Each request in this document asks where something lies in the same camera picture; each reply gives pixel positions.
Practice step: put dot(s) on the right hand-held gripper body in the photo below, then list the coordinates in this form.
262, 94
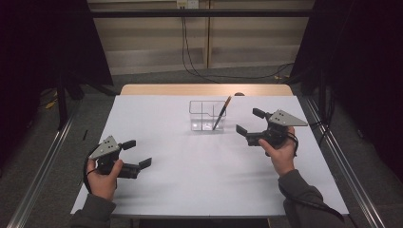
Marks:
275, 134

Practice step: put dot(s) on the black curtain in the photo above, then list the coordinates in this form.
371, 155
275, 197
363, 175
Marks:
364, 47
31, 47

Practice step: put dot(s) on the aluminium floor rail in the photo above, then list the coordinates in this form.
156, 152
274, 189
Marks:
348, 171
41, 177

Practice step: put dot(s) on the black metal stand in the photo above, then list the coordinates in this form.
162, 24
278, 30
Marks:
62, 107

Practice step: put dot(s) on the white table mat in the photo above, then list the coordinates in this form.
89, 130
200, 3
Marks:
190, 177

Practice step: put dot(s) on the yellow object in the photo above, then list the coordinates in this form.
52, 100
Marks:
50, 104

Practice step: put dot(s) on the small black stick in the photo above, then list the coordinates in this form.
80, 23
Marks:
85, 135

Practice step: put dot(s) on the white wall power socket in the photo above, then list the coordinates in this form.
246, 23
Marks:
187, 3

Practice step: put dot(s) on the black horizontal bar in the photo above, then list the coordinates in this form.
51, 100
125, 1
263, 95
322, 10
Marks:
142, 13

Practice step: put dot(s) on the person's right hand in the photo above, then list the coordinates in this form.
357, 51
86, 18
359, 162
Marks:
283, 158

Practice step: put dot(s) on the wooden vertical wall strip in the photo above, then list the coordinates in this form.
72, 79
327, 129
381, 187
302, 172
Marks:
208, 41

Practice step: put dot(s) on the person's left hand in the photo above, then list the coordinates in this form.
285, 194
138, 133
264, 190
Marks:
103, 186

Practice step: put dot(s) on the clear acrylic pen holder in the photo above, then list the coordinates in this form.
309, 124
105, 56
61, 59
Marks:
202, 125

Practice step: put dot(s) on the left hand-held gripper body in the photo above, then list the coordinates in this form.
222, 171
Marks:
106, 148

